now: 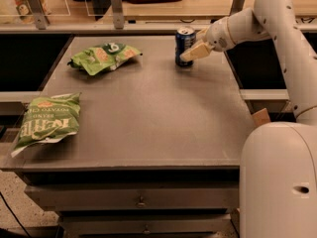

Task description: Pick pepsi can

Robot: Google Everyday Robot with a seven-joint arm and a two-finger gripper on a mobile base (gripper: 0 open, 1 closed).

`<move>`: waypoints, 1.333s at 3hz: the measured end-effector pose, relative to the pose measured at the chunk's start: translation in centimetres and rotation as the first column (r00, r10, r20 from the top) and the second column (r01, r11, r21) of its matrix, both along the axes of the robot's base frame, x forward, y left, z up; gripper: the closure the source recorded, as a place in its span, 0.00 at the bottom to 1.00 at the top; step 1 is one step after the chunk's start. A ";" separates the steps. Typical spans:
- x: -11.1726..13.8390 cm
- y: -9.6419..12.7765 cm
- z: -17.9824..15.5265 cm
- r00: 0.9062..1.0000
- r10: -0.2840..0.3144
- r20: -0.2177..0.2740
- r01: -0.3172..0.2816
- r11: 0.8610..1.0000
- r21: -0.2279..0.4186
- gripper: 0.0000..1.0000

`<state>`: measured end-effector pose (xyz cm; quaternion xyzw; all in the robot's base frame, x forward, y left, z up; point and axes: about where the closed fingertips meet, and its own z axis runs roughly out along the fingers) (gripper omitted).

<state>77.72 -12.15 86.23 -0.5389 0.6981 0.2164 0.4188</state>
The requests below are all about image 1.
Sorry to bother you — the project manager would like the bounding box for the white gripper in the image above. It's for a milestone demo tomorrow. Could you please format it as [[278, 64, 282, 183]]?
[[180, 17, 236, 61]]

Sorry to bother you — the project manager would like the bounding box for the blue pepsi can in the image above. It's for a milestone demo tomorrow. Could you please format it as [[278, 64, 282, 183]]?
[[175, 26, 196, 67]]

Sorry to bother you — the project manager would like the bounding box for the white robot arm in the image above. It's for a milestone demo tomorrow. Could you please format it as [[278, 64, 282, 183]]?
[[180, 0, 317, 238]]

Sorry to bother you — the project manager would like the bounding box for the cardboard box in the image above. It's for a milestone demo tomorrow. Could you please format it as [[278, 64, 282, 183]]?
[[252, 108, 270, 127]]

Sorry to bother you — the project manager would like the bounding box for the green chip bag far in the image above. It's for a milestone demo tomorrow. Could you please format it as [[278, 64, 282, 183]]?
[[68, 43, 141, 75]]

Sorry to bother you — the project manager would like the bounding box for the green kettle chip bag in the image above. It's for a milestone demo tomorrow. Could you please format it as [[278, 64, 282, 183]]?
[[11, 93, 80, 157]]

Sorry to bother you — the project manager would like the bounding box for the upper grey drawer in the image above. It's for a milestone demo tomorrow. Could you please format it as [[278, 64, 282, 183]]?
[[25, 184, 239, 211]]

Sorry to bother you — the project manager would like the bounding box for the grey drawer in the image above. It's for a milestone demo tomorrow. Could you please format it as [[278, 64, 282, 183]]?
[[25, 184, 239, 211], [58, 214, 231, 236]]

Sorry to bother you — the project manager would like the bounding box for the lower grey drawer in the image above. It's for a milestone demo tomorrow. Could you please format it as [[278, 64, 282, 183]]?
[[58, 214, 231, 236]]

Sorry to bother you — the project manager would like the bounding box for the middle metal bracket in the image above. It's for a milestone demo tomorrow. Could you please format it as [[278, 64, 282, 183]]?
[[110, 0, 125, 29]]

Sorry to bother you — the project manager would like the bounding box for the left metal bracket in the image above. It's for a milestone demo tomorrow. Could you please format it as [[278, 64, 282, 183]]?
[[28, 0, 49, 30]]

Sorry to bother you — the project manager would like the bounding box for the black floor cable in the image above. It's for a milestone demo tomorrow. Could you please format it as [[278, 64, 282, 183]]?
[[0, 191, 33, 238]]

